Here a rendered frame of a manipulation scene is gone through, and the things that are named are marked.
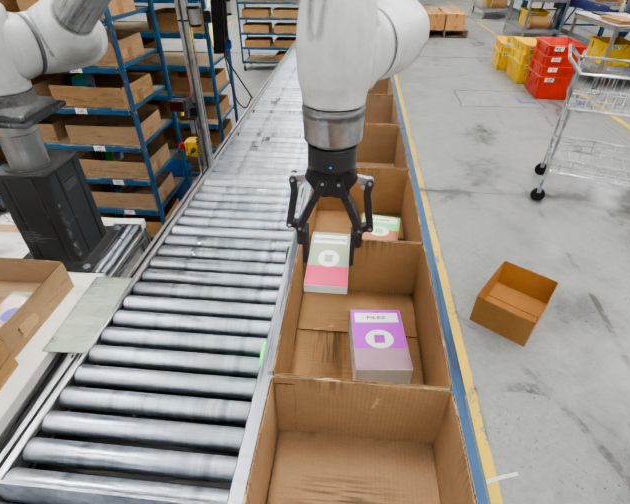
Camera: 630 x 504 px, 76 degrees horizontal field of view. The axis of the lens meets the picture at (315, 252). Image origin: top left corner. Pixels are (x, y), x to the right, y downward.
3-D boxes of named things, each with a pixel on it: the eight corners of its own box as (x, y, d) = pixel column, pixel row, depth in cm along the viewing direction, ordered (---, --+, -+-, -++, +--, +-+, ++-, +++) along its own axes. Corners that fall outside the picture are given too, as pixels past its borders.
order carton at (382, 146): (324, 161, 168) (325, 121, 158) (395, 164, 166) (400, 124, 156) (315, 211, 137) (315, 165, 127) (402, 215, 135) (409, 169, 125)
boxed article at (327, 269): (303, 291, 69) (303, 284, 68) (313, 237, 82) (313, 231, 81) (346, 294, 69) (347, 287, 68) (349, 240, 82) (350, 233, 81)
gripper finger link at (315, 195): (328, 183, 63) (320, 179, 63) (300, 235, 69) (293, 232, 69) (330, 172, 66) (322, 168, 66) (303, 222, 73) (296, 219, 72)
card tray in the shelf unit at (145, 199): (93, 205, 244) (87, 191, 238) (117, 182, 268) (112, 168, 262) (157, 209, 241) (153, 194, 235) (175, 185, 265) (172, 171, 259)
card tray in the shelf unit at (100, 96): (54, 105, 209) (46, 84, 203) (89, 88, 233) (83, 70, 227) (126, 108, 204) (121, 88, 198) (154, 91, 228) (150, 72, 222)
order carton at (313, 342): (301, 287, 107) (300, 235, 96) (413, 295, 104) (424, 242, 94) (276, 429, 75) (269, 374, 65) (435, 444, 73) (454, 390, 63)
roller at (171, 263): (153, 264, 143) (150, 252, 140) (298, 273, 139) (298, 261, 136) (147, 273, 139) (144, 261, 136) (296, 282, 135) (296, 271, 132)
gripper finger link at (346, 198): (333, 172, 66) (341, 169, 65) (357, 225, 72) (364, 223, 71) (332, 183, 63) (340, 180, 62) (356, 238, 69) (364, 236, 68)
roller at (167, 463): (36, 443, 92) (26, 431, 89) (260, 465, 88) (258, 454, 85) (21, 465, 88) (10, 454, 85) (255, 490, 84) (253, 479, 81)
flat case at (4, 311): (-32, 343, 108) (-35, 339, 107) (15, 294, 123) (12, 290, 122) (17, 345, 107) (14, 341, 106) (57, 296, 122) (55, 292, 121)
